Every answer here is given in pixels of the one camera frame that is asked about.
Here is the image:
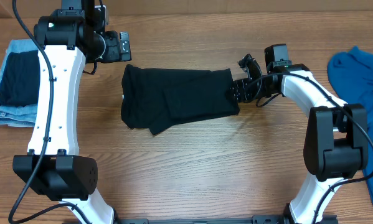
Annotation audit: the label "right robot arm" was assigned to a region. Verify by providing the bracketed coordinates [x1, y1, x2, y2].
[230, 44, 368, 224]

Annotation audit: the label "folded dark navy shirt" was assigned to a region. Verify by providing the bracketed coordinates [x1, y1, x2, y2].
[0, 50, 40, 107]

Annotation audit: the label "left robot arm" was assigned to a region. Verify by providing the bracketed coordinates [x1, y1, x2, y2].
[12, 0, 131, 223]

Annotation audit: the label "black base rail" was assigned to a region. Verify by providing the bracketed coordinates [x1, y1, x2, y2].
[61, 214, 339, 224]

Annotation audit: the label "black t-shirt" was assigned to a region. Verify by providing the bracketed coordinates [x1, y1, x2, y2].
[121, 64, 240, 135]

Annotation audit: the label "folded light blue jeans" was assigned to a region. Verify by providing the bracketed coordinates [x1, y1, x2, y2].
[0, 39, 38, 127]

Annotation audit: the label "blue t-shirt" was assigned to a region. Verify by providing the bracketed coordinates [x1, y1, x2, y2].
[327, 47, 373, 204]

